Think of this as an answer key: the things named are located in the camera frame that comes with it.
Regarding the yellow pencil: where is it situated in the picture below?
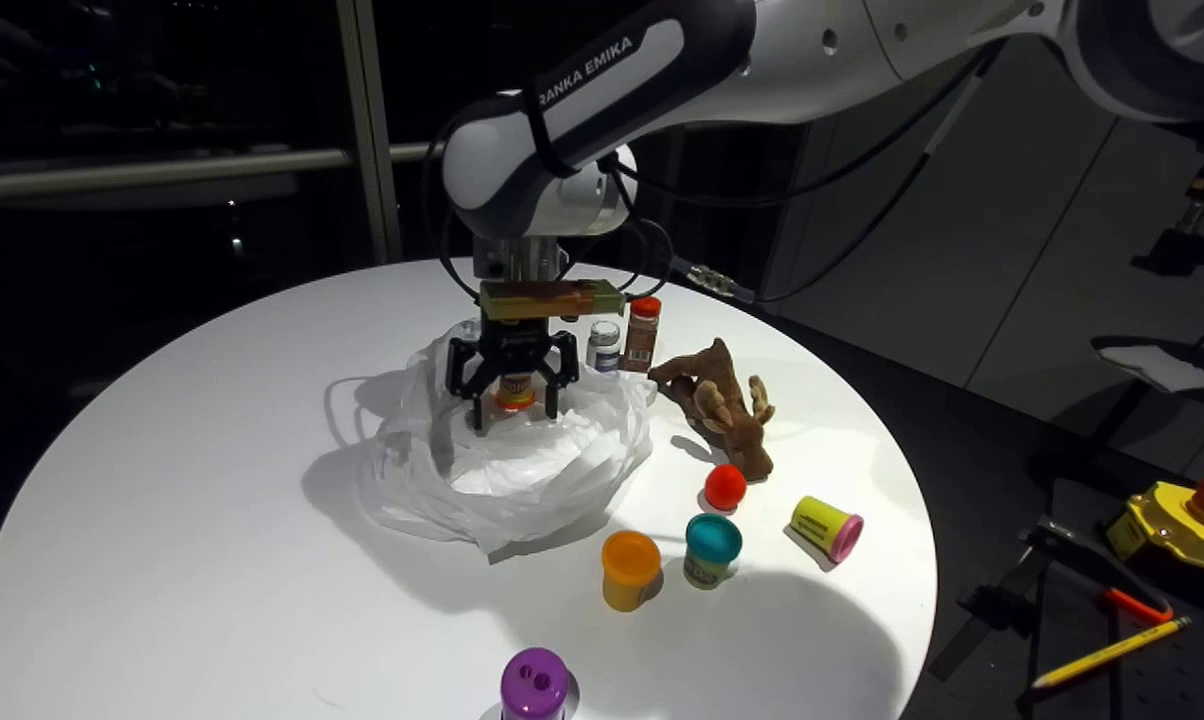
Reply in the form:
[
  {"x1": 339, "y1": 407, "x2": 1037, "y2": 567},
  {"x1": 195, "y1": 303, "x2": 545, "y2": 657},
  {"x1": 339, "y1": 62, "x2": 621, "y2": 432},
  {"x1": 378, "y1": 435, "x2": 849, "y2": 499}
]
[{"x1": 1029, "y1": 616, "x2": 1192, "y2": 691}]

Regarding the pink play-dough tub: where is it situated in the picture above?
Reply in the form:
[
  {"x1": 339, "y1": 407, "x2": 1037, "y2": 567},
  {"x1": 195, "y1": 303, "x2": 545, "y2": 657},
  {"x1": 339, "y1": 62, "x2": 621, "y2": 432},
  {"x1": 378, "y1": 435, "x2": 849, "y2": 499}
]
[{"x1": 789, "y1": 496, "x2": 865, "y2": 566}]

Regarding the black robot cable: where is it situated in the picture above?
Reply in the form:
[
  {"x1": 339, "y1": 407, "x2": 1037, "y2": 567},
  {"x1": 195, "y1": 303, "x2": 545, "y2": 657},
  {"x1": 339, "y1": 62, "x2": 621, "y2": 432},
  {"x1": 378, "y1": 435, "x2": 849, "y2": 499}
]
[{"x1": 432, "y1": 53, "x2": 1004, "y2": 311}]

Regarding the yellow play-dough tub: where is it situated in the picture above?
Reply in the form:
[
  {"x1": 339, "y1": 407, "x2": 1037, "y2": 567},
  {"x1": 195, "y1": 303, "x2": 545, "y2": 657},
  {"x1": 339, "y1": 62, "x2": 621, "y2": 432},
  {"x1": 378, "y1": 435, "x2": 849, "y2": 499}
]
[{"x1": 496, "y1": 381, "x2": 537, "y2": 416}]

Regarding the black camera stand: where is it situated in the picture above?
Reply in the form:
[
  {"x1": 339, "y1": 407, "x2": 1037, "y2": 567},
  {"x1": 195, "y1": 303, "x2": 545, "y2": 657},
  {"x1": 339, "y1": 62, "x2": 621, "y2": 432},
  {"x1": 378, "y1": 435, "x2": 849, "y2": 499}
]
[{"x1": 1094, "y1": 124, "x2": 1204, "y2": 400}]

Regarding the yellow emergency stop button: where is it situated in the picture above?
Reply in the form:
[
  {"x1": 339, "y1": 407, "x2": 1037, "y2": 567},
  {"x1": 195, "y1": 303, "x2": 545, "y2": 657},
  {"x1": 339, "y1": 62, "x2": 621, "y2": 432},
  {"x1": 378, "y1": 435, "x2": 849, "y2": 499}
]
[{"x1": 1110, "y1": 480, "x2": 1204, "y2": 567}]

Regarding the wrist camera on wooden mount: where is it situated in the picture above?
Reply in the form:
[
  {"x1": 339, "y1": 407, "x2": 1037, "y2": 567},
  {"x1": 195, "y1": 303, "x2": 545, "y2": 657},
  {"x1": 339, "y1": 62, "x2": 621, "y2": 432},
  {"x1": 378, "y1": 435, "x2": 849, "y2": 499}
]
[{"x1": 480, "y1": 280, "x2": 626, "y2": 323}]

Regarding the teal play-dough tub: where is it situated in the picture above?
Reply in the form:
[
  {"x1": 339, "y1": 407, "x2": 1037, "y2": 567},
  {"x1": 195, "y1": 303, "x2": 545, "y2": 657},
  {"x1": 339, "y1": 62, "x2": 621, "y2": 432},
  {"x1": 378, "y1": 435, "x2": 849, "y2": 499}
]
[{"x1": 684, "y1": 512, "x2": 746, "y2": 588}]

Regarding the small red-lid container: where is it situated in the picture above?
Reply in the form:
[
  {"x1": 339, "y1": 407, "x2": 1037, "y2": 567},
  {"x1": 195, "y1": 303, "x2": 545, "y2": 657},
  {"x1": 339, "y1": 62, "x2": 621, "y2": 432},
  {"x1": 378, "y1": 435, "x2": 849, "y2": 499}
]
[{"x1": 701, "y1": 464, "x2": 747, "y2": 512}]

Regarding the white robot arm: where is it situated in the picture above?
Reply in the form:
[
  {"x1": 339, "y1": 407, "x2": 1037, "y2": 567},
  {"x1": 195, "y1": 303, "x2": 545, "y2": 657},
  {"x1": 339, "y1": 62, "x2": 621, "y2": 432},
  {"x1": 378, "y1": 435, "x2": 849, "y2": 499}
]
[{"x1": 440, "y1": 0, "x2": 1204, "y2": 288}]

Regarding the orange play-dough tub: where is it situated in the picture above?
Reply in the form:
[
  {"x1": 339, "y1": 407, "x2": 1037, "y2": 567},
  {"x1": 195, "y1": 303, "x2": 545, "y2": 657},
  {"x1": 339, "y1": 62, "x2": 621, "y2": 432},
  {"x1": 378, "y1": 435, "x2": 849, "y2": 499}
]
[{"x1": 601, "y1": 533, "x2": 664, "y2": 614}]

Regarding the brown plush moose toy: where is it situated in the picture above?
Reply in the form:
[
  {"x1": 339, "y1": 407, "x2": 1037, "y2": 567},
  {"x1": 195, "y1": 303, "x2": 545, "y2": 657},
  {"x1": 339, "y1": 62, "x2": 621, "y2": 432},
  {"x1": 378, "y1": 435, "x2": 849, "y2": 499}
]
[{"x1": 647, "y1": 340, "x2": 777, "y2": 480}]

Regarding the red-lid spice bottle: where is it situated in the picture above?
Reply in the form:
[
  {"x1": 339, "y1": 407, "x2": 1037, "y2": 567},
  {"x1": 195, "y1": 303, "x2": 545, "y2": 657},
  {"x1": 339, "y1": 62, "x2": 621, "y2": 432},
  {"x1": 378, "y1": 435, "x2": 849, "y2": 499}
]
[{"x1": 626, "y1": 298, "x2": 662, "y2": 371}]

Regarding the purple play-dough tub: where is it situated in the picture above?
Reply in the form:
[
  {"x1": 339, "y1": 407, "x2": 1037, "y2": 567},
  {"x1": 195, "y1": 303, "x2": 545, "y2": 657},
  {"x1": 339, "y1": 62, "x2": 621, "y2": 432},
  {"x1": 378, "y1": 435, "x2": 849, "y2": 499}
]
[{"x1": 502, "y1": 649, "x2": 579, "y2": 720}]

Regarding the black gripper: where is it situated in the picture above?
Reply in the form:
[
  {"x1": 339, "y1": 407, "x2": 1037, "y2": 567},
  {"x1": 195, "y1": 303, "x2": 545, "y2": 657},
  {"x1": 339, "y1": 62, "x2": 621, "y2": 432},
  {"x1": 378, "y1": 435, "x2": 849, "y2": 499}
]
[{"x1": 445, "y1": 320, "x2": 579, "y2": 435}]

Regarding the metal window railing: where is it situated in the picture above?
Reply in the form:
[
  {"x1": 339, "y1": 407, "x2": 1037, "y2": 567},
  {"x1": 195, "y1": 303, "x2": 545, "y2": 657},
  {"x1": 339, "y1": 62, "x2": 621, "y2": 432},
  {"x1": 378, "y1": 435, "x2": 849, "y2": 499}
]
[{"x1": 0, "y1": 137, "x2": 456, "y2": 209}]

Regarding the red-handled tool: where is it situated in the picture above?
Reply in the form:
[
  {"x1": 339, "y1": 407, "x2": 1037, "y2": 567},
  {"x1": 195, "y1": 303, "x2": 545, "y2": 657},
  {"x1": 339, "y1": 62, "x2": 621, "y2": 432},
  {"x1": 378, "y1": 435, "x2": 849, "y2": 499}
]
[{"x1": 1024, "y1": 522, "x2": 1173, "y2": 616}]

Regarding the white plastic bag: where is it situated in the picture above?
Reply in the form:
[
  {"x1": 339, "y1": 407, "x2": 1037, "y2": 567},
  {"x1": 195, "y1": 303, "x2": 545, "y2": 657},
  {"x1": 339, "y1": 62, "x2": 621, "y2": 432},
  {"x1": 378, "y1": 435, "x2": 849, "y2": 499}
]
[{"x1": 312, "y1": 323, "x2": 653, "y2": 562}]

